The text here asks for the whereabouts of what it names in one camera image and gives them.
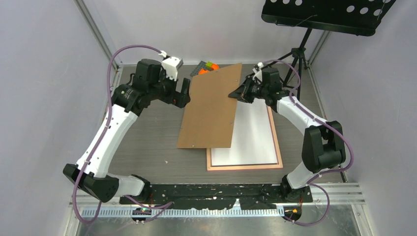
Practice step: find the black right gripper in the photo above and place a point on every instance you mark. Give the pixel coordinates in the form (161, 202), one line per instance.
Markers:
(242, 92)

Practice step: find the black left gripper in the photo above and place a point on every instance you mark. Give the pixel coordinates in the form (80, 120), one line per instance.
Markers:
(179, 99)

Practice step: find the brown cardboard backing board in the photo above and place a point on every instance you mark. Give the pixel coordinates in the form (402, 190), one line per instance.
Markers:
(208, 119)

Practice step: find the cat and books photo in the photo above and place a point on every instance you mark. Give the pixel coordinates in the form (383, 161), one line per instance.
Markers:
(251, 136)

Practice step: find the pink wooden picture frame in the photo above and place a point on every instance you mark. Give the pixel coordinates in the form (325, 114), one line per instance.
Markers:
(244, 167)

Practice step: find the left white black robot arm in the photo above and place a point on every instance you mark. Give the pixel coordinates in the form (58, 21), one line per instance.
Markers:
(91, 171)

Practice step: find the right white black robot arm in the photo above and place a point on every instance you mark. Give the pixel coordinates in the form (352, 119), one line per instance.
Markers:
(323, 147)

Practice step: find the grey building plate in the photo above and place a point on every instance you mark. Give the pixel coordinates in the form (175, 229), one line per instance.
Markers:
(201, 65)

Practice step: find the green toy brick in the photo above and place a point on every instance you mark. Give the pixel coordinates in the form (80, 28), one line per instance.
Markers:
(208, 66)

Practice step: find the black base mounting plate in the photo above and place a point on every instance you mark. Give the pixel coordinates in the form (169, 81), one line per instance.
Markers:
(219, 196)

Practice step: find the black music stand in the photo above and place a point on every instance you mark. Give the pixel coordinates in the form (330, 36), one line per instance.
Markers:
(355, 17)

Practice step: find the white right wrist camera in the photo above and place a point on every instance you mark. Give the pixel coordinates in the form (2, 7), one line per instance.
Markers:
(258, 72)

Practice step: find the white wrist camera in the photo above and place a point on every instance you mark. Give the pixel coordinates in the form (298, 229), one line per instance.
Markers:
(171, 65)
(258, 72)

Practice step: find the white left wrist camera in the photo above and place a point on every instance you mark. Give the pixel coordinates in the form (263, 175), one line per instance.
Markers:
(171, 65)

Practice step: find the aluminium rail front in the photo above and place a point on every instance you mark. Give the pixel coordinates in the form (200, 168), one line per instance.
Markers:
(326, 194)

